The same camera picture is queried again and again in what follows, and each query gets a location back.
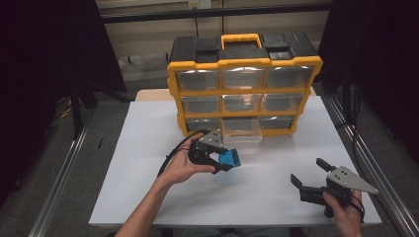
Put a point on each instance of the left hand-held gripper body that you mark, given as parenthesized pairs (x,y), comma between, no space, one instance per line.
(210,140)

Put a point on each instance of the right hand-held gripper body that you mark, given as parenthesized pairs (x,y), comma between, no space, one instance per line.
(346,179)

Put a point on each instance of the small blue plastic case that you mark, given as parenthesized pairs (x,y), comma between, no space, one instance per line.
(232,158)

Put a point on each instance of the clear plastic drawer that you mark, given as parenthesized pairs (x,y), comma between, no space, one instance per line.
(243,135)

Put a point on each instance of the yellow black drawer organizer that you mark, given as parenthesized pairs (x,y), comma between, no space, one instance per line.
(243,64)

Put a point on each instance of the person's left hand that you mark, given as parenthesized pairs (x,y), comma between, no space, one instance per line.
(179,168)

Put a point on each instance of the person's right hand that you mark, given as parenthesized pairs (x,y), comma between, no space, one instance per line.
(346,222)

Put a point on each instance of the small black floor item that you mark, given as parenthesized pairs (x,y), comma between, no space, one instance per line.
(100,143)

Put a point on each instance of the black curtain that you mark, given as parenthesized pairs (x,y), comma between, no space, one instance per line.
(382,65)
(39,65)

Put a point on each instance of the black horizontal bar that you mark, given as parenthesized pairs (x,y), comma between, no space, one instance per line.
(164,15)

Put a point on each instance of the black metal stand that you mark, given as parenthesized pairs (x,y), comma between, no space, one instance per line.
(76,108)

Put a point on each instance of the aluminium frame rail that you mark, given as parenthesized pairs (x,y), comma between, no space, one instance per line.
(378,164)
(62,177)

